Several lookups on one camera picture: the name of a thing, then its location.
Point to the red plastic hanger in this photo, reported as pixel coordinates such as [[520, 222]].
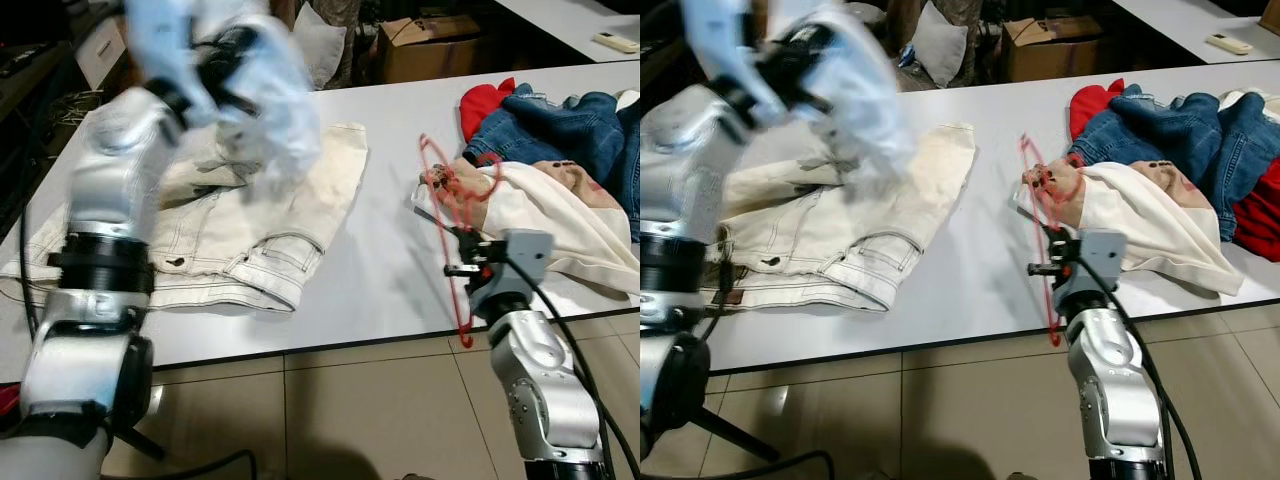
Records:
[[466, 335], [1053, 330]]

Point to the cream printed shirt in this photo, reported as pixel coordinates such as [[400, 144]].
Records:
[[1140, 220], [540, 230]]

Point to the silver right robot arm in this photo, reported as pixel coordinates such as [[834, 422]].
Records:
[[1110, 380], [540, 380]]

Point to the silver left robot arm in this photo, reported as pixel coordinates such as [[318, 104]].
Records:
[[110, 170], [690, 160]]

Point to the blue denim jeans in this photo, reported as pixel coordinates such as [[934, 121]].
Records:
[[560, 130], [628, 160], [1245, 150], [1150, 125]]

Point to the off-white folded garment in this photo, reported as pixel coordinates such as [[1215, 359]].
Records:
[[630, 98], [1260, 100]]

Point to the red garment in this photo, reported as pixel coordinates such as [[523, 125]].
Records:
[[483, 105], [1092, 105]]

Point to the white remote control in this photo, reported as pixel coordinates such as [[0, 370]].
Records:
[[1230, 44], [617, 42]]

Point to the open cardboard box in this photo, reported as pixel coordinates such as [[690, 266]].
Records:
[[1055, 55], [430, 55]]

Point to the red cloth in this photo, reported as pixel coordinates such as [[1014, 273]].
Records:
[[1262, 215]]

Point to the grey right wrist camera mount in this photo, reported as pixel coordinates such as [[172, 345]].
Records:
[[528, 250], [1105, 250]]

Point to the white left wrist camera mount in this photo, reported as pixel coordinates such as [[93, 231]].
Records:
[[720, 40], [170, 40]]

